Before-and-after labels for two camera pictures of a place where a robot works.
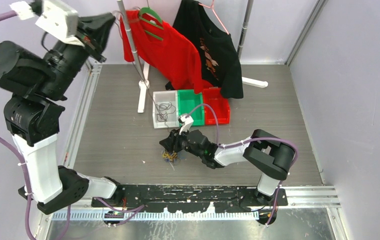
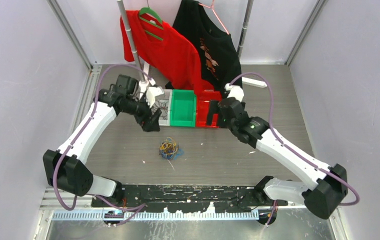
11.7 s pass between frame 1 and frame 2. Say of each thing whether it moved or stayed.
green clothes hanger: stayed
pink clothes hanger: stayed
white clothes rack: stayed
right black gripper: moved
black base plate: stayed
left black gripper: moved
